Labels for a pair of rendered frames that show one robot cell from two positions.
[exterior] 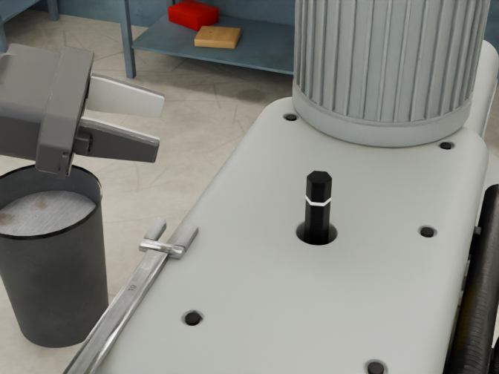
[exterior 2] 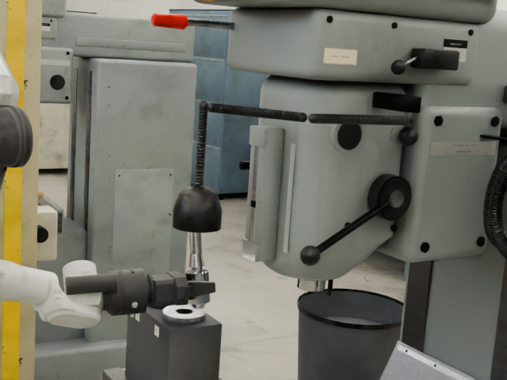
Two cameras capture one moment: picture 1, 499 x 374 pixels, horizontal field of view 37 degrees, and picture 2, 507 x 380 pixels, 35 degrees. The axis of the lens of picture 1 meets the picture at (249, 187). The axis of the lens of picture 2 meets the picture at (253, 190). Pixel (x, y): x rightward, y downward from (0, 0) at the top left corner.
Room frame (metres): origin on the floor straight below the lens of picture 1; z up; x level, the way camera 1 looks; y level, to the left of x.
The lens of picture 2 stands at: (-0.61, -0.74, 1.67)
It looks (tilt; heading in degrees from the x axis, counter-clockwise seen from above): 10 degrees down; 36
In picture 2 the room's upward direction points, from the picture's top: 4 degrees clockwise
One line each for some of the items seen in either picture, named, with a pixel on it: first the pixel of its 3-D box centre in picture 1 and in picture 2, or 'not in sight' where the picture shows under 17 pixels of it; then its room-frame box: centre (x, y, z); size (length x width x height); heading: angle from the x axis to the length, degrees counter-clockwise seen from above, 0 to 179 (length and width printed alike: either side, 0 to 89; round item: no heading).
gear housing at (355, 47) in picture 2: not in sight; (352, 47); (0.56, -0.08, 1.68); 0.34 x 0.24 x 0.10; 159
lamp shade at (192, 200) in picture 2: not in sight; (198, 206); (0.30, 0.01, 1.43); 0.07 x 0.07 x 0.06
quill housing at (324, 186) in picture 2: not in sight; (323, 176); (0.52, -0.06, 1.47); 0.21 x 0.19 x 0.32; 69
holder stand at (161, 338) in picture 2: not in sight; (171, 348); (0.65, 0.36, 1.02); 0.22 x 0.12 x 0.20; 67
